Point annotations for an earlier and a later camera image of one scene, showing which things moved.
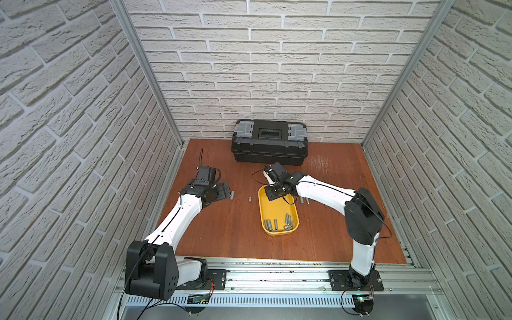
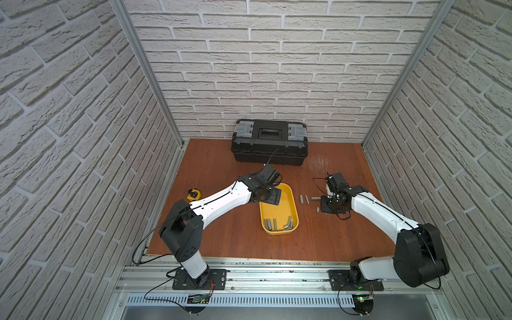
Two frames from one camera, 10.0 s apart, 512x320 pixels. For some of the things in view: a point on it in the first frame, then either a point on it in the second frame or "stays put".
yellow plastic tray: [279, 216] stays put
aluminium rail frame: [289, 288] stays put
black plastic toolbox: [265, 141] stays put
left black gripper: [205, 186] to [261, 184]
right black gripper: [270, 195] to [325, 208]
